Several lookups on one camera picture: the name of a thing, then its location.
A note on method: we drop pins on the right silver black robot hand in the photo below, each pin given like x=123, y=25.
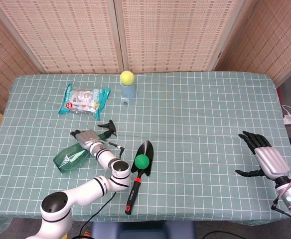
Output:
x=270, y=159

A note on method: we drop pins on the green spray bottle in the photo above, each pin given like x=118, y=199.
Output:
x=73, y=155

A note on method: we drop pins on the light blue cup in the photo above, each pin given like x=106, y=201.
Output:
x=128, y=92

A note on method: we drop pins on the yellow tennis ball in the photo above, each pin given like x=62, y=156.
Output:
x=127, y=78

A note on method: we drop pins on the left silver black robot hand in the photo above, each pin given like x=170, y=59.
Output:
x=87, y=138

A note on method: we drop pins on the green ball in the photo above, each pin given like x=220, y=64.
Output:
x=142, y=161

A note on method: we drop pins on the bamboo folding screen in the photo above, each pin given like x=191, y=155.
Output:
x=145, y=35

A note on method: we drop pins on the black garden trowel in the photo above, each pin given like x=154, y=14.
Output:
x=140, y=171

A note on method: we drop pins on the teal snack package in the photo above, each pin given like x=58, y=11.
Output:
x=84, y=100

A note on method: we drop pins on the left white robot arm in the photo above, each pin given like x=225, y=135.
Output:
x=90, y=184

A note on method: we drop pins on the green checkered tablecloth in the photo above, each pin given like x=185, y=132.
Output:
x=185, y=139

